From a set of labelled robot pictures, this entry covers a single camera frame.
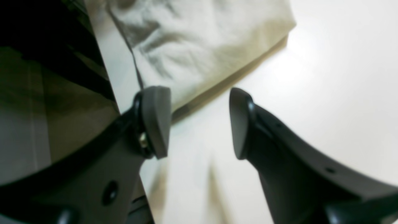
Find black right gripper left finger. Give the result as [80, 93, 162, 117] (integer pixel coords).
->
[1, 86, 171, 224]

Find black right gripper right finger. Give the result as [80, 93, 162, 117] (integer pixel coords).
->
[229, 88, 398, 224]

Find beige t-shirt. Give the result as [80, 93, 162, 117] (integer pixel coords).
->
[83, 0, 297, 122]

